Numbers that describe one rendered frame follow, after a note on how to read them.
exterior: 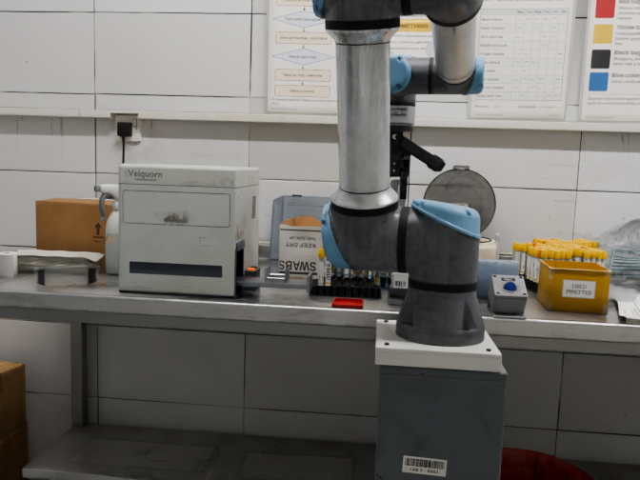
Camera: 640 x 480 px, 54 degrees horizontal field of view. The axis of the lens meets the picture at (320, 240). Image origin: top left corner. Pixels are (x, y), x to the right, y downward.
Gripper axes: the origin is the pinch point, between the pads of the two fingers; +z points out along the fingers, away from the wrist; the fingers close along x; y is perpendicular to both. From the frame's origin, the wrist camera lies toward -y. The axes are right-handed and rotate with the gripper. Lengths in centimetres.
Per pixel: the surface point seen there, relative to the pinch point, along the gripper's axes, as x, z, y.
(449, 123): -53, -25, -15
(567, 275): 1.9, 12.2, -37.2
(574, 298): 2.0, 17.3, -39.2
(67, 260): -13, 17, 88
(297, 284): 5.8, 16.6, 23.3
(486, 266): -4.1, 11.8, -20.3
